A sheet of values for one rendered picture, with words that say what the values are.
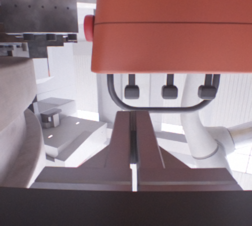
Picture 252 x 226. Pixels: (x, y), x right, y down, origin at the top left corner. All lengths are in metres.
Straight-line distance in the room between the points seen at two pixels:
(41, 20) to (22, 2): 0.13
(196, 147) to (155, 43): 0.53
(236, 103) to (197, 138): 13.34
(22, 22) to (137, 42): 1.16
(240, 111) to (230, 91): 1.58
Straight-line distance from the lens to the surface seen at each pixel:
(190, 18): 0.19
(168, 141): 3.26
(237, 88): 13.73
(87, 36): 0.23
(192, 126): 0.64
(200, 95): 0.27
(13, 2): 1.33
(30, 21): 1.30
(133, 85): 0.26
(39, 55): 1.41
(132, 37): 0.18
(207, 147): 0.67
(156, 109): 0.32
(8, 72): 0.99
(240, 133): 0.87
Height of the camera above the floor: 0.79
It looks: 16 degrees up
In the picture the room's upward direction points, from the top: 180 degrees clockwise
